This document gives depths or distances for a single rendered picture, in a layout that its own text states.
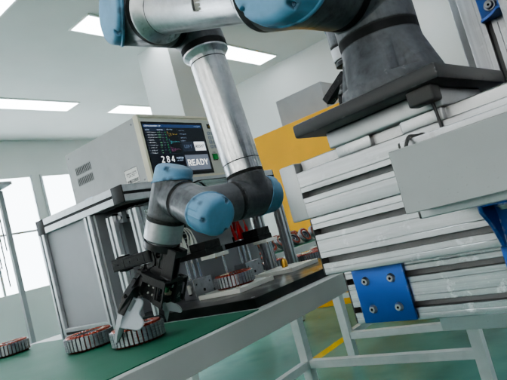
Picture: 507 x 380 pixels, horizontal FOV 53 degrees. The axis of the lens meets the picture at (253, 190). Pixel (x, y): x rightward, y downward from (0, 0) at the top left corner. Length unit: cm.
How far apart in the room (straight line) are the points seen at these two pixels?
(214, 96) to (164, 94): 489
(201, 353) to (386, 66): 56
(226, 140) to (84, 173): 80
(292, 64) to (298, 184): 686
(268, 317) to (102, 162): 79
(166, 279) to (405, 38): 61
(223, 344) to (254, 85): 715
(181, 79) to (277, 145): 132
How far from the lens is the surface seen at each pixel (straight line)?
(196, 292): 146
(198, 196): 88
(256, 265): 167
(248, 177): 96
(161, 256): 101
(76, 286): 159
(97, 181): 164
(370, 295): 80
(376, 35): 73
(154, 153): 148
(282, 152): 542
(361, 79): 71
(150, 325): 106
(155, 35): 95
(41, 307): 830
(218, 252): 143
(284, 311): 112
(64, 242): 160
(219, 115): 99
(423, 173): 54
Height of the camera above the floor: 90
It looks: 5 degrees up
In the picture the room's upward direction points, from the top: 15 degrees counter-clockwise
